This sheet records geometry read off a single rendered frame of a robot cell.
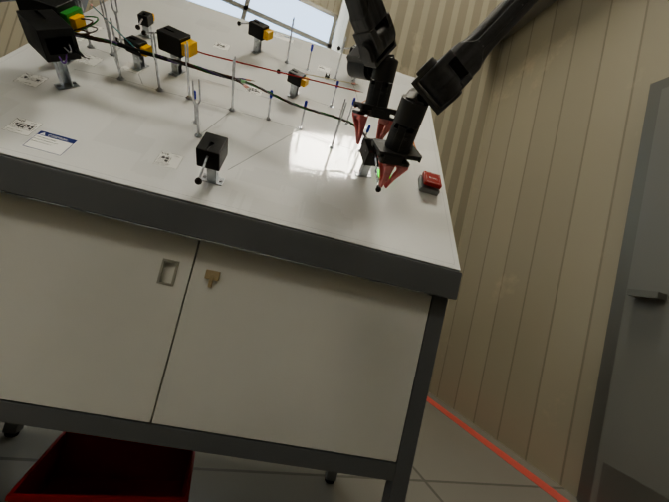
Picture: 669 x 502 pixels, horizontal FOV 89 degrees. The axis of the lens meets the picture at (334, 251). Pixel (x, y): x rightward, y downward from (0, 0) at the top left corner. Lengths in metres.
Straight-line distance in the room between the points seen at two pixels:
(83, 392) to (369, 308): 0.62
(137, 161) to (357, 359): 0.65
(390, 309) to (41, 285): 0.73
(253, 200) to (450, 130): 2.69
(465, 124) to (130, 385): 3.14
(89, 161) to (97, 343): 0.37
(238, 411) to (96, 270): 0.42
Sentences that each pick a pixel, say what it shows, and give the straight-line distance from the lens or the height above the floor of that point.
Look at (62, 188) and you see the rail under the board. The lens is 0.85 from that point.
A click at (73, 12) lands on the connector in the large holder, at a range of 1.13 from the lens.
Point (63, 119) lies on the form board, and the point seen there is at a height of 0.99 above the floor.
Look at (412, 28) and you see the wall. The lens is 3.48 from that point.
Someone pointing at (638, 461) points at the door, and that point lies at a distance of 2.15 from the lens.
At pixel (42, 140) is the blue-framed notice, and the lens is 0.95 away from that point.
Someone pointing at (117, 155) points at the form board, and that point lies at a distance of 0.88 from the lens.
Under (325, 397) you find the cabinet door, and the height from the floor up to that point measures 0.52.
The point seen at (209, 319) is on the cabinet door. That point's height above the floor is 0.64.
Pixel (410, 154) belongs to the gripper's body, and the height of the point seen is 1.08.
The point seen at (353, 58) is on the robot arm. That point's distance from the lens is 0.95.
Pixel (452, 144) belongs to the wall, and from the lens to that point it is 3.29.
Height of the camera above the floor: 0.79
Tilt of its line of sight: 4 degrees up
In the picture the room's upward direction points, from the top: 13 degrees clockwise
